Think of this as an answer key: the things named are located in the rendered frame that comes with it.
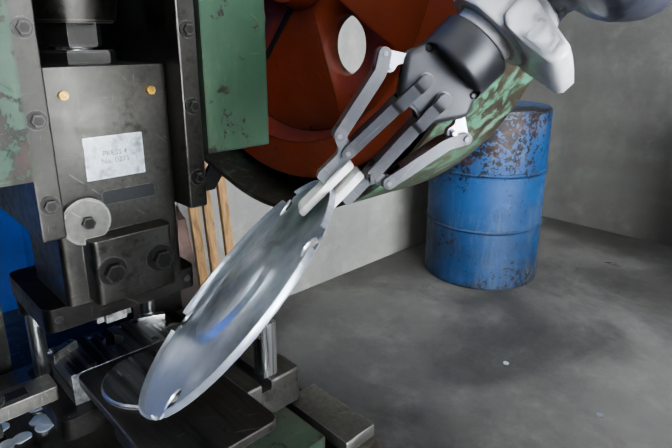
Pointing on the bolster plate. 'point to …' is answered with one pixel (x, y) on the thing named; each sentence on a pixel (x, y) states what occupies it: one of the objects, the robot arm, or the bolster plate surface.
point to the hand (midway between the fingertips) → (330, 190)
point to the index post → (266, 351)
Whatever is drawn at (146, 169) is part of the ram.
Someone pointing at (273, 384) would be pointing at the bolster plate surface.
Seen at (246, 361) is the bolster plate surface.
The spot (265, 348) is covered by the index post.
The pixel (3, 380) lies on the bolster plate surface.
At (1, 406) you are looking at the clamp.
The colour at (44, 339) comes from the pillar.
